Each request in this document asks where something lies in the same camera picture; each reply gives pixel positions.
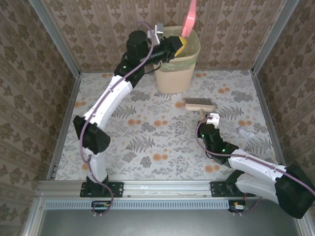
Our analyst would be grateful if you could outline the pink plastic dustpan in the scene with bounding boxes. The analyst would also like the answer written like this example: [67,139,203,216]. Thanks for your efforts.
[180,0,198,39]

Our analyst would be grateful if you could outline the white paper scrap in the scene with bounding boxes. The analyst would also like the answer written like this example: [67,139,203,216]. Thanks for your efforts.
[237,126,256,139]

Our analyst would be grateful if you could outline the wooden hand brush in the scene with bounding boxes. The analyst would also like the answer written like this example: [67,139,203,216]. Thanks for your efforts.
[182,97,216,120]

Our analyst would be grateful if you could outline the green translucent bin liner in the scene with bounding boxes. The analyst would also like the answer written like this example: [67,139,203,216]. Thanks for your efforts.
[157,26,201,72]

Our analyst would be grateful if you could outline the beige plastic waste bin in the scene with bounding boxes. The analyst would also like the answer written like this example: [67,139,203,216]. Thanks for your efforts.
[154,26,201,93]

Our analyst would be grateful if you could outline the floral patterned tablecloth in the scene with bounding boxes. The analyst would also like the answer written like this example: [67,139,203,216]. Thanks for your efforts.
[53,70,284,181]

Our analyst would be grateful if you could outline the grey metal sheet panel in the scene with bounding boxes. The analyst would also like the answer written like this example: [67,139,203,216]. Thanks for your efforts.
[40,208,296,236]

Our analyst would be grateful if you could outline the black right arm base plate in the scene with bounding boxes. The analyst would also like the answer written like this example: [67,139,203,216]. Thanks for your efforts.
[210,181,237,198]

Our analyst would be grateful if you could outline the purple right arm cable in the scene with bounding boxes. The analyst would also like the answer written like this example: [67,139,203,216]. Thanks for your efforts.
[195,117,315,217]

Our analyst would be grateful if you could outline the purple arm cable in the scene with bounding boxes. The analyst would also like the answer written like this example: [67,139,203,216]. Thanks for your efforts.
[195,117,315,217]
[80,21,156,218]

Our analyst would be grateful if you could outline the aluminium right table side rail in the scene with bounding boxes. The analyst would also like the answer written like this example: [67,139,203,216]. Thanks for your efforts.
[251,71,291,179]

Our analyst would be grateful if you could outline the aluminium table side rail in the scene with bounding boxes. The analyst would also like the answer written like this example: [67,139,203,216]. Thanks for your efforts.
[46,73,82,181]
[251,71,291,179]

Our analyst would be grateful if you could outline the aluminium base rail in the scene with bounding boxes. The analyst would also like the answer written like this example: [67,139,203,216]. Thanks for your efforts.
[36,180,302,199]

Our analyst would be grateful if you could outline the aluminium left frame post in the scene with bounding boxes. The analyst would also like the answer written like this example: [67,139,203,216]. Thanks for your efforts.
[28,0,81,78]

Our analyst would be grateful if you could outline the aluminium frame post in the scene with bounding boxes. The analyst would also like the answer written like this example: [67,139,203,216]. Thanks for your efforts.
[251,0,300,74]
[28,0,81,78]

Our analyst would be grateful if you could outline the grey slotted cable duct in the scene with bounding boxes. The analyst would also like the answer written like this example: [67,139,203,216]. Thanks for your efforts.
[45,199,231,210]

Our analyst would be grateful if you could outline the aluminium right frame post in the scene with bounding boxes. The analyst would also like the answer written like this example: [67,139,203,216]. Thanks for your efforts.
[251,0,300,74]

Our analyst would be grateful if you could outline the aluminium left table side rail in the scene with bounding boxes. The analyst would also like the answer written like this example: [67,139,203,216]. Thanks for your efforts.
[46,73,82,181]

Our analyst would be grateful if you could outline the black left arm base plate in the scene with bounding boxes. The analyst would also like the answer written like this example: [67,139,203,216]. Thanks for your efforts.
[80,181,124,198]

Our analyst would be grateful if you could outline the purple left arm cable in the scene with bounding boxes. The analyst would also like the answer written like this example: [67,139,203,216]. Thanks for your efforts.
[80,21,156,218]

